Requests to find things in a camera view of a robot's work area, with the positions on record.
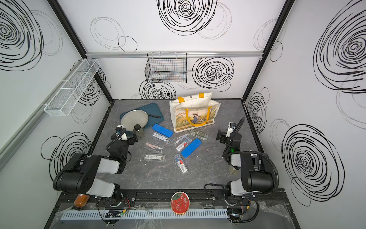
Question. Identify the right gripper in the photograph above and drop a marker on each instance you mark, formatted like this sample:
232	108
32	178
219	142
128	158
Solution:
223	136

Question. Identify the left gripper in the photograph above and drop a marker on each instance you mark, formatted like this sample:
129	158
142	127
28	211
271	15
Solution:
131	141

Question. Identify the clear case pink compass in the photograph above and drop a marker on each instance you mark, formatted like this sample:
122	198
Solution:
154	147

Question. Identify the blue compass case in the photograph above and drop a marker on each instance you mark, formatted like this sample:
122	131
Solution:
191	148
161	130

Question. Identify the canvas tote bag yellow handles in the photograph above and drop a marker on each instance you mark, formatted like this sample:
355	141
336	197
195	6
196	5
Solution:
193	111

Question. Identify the clear compass case red label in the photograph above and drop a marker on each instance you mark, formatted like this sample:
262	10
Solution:
180	163

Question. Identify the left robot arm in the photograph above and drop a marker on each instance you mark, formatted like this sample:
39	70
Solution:
78	176

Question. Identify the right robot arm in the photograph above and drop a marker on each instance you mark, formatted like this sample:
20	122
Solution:
258	174

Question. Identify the grey round plate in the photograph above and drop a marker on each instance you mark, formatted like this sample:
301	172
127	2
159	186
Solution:
134	117

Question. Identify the small jar black lid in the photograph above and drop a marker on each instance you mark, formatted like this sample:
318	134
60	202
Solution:
138	131

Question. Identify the teal tray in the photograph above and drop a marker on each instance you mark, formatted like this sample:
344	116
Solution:
151	108

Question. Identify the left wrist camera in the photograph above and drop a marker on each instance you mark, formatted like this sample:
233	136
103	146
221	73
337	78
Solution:
121	133

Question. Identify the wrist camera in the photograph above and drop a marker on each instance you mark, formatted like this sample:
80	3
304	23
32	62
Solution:
121	133
231	128

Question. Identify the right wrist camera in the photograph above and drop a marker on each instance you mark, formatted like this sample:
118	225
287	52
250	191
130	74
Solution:
231	128

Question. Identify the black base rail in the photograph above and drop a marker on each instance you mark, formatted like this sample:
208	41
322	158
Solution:
215	197

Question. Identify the white wire shelf basket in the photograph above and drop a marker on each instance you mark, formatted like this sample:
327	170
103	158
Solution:
72	89

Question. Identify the black wire basket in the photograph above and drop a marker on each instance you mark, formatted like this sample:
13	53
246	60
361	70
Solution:
169	70

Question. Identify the white slotted cable duct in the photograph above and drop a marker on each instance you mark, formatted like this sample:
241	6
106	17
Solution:
145	214

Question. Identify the aluminium wall rail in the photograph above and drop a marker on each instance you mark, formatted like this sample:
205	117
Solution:
189	54

